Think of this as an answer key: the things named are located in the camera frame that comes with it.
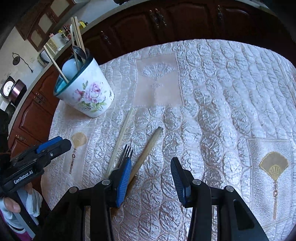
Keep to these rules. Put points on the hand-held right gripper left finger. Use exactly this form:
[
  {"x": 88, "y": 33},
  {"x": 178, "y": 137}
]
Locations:
[{"x": 123, "y": 183}]

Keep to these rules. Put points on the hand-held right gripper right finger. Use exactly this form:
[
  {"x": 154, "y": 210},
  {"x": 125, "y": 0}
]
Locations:
[{"x": 181, "y": 183}]

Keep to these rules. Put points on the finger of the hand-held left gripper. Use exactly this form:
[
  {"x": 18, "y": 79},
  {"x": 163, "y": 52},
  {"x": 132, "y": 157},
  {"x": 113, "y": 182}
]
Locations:
[
  {"x": 61, "y": 148},
  {"x": 49, "y": 144}
]

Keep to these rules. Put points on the metal fork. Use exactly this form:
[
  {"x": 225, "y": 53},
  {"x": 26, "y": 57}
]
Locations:
[{"x": 126, "y": 155}]

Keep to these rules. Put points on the wooden chopstick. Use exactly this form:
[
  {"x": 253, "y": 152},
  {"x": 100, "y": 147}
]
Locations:
[
  {"x": 75, "y": 34},
  {"x": 121, "y": 141},
  {"x": 81, "y": 37},
  {"x": 55, "y": 62}
]

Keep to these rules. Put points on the white floral utensil holder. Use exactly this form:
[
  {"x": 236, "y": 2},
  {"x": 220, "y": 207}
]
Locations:
[{"x": 92, "y": 92}]

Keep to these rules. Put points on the white rice spoon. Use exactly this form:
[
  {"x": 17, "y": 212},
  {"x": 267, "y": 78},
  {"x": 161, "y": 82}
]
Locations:
[{"x": 69, "y": 67}]

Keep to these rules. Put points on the metal spoon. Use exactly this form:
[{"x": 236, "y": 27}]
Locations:
[{"x": 78, "y": 53}]

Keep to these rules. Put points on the person's left hand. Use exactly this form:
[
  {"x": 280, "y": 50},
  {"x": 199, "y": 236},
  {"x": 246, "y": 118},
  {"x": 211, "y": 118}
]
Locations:
[{"x": 12, "y": 205}]

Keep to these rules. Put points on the purple garment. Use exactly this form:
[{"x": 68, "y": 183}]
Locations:
[{"x": 16, "y": 233}]

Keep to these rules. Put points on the maroon metal pot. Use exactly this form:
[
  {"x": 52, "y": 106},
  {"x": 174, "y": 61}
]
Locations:
[{"x": 18, "y": 91}]

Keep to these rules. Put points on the white kitchen scale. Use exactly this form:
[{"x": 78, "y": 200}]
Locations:
[{"x": 7, "y": 87}]

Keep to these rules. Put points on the white countertop appliance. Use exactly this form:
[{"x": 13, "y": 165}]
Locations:
[{"x": 43, "y": 59}]

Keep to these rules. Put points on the quilted cream tablecloth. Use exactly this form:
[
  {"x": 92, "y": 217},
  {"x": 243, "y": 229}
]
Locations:
[{"x": 219, "y": 104}]

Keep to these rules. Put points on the beige box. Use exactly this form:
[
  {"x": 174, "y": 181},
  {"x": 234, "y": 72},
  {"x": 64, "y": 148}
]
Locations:
[{"x": 51, "y": 45}]

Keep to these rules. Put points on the dark sauce bottle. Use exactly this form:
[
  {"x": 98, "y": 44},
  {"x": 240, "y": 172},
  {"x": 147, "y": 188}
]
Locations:
[{"x": 66, "y": 33}]

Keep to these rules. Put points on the brown wooden base cabinets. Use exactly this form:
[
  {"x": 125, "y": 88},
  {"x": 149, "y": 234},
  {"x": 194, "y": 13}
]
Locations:
[{"x": 185, "y": 20}]

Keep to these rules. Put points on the black round wall hanging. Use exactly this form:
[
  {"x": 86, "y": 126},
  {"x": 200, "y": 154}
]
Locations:
[{"x": 16, "y": 60}]

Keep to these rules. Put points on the brown wall cabinets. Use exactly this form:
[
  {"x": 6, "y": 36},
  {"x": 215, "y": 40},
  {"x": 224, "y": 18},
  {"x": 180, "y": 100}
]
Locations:
[{"x": 41, "y": 20}]

